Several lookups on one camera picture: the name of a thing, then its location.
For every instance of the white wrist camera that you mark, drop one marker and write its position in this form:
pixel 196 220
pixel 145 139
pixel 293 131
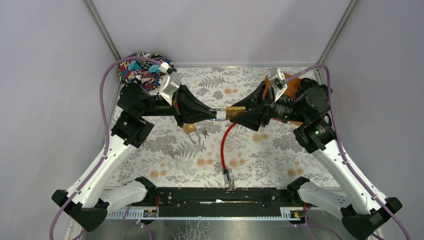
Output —
pixel 276 81
pixel 170 82

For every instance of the orange compartment tray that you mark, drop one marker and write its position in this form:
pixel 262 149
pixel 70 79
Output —
pixel 292 88

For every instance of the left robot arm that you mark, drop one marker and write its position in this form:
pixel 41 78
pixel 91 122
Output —
pixel 86 201

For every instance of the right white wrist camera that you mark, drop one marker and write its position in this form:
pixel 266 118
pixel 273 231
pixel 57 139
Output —
pixel 276 81

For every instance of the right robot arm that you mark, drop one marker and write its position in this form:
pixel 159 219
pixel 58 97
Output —
pixel 363 209

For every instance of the silver key bunch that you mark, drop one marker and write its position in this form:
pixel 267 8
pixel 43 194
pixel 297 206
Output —
pixel 205 133

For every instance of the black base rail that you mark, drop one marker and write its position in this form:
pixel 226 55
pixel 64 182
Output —
pixel 223 203

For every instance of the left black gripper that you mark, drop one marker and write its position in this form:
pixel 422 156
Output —
pixel 180 108

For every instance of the small brass padlock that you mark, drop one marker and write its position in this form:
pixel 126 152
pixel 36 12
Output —
pixel 191 131

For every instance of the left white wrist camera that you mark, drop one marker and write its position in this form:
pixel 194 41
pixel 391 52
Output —
pixel 170 82

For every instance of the floral table mat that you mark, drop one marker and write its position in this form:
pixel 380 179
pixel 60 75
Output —
pixel 194 165

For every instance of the red cable lock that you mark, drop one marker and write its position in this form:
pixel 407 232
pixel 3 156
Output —
pixel 264 158

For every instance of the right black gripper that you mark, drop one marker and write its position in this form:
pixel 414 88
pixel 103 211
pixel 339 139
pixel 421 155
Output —
pixel 252 118

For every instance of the colourful patterned cloth bag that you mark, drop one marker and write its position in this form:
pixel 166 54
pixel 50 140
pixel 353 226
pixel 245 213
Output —
pixel 142 72

